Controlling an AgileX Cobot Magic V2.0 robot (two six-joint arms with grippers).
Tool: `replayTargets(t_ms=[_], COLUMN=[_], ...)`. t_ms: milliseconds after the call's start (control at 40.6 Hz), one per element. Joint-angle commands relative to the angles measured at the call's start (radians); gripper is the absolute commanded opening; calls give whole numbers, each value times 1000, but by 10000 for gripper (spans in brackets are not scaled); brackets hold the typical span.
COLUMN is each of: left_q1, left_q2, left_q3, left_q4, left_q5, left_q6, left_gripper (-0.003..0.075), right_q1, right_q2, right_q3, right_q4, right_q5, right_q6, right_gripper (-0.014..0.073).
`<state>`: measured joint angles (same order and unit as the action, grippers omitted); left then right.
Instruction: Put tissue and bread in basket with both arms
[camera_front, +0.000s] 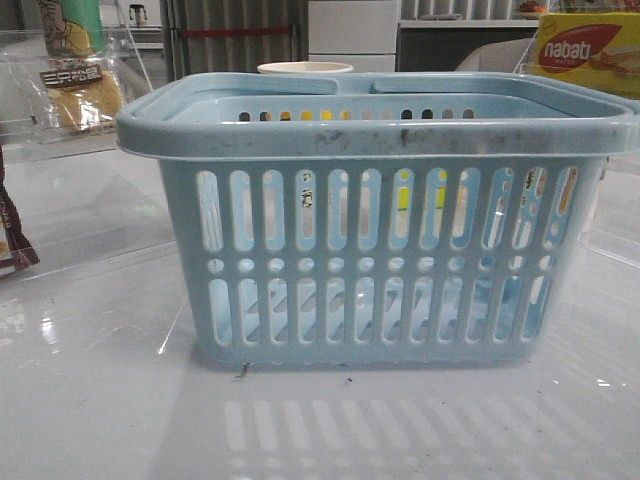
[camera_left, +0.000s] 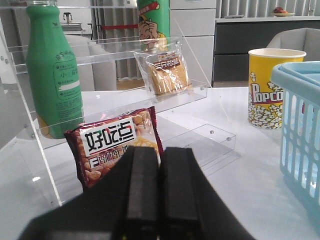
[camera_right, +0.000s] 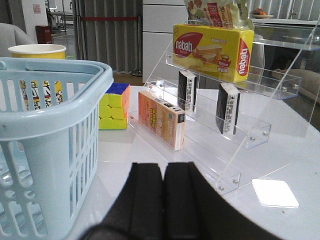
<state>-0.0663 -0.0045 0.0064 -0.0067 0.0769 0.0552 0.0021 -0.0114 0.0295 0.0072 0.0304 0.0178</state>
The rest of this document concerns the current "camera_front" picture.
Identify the green cartoon snack can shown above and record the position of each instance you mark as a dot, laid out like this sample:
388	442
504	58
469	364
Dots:
71	28

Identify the packaged bread clear wrapper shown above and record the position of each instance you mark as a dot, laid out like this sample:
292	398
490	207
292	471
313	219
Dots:
75	95

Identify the light blue plastic basket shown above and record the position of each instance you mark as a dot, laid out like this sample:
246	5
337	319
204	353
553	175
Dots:
376	220

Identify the clear acrylic left shelf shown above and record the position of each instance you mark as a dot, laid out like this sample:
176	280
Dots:
78	197

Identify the brown snack bag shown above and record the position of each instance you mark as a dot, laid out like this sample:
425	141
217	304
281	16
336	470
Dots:
12	240

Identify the white cabinet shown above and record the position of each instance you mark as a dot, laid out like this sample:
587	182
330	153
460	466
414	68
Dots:
362	34

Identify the white paper cup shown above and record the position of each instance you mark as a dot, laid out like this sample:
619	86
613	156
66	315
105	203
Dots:
304	67

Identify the yellow nabati wafer box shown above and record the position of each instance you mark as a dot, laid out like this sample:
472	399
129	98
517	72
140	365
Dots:
595	50

